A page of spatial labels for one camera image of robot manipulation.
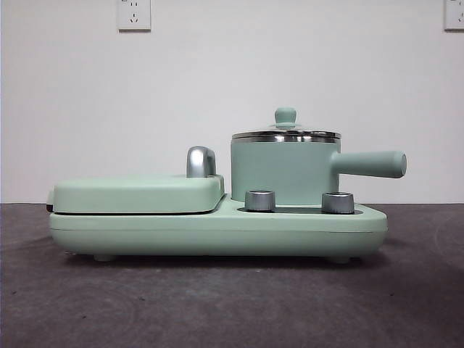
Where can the glass lid with green knob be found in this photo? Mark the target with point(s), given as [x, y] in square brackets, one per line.
[286, 116]

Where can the silver control knob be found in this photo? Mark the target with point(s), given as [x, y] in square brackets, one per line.
[337, 203]
[259, 201]

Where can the green breakfast machine base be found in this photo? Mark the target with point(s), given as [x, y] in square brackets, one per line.
[217, 232]

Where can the green griddle cover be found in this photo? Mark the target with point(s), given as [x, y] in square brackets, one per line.
[137, 194]

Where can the white wall socket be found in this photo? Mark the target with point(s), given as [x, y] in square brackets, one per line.
[455, 14]
[134, 16]

